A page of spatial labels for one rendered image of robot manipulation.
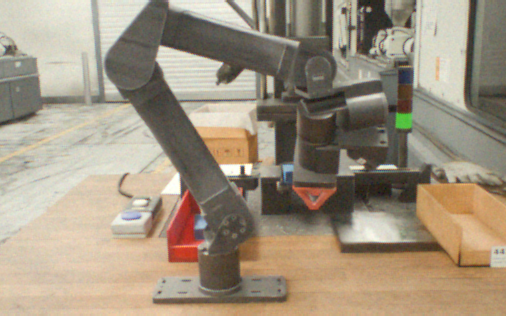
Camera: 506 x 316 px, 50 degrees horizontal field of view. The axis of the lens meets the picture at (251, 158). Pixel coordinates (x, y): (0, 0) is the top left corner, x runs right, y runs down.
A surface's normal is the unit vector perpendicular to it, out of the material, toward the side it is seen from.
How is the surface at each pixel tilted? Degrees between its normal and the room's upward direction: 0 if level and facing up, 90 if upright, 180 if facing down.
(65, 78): 90
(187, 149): 88
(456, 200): 90
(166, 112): 96
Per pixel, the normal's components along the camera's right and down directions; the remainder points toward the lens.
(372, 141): -0.05, -0.73
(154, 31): 0.17, 0.22
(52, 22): -0.09, 0.22
